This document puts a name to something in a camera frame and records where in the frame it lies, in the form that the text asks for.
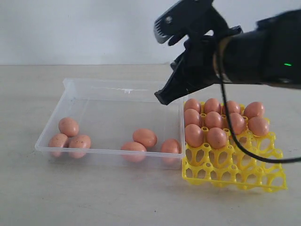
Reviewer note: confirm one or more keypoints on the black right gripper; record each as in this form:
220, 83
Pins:
193, 69

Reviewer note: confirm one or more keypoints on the clear plastic bin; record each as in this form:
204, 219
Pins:
109, 111

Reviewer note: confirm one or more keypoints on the brown egg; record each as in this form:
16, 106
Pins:
254, 109
213, 120
79, 142
59, 140
258, 126
217, 138
238, 123
191, 116
192, 103
193, 135
68, 126
145, 137
212, 105
233, 107
170, 146
134, 147

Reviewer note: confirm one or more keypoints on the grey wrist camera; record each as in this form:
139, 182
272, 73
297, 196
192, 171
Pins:
193, 18

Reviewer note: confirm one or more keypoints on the yellow plastic egg tray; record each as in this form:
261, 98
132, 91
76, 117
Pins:
230, 166

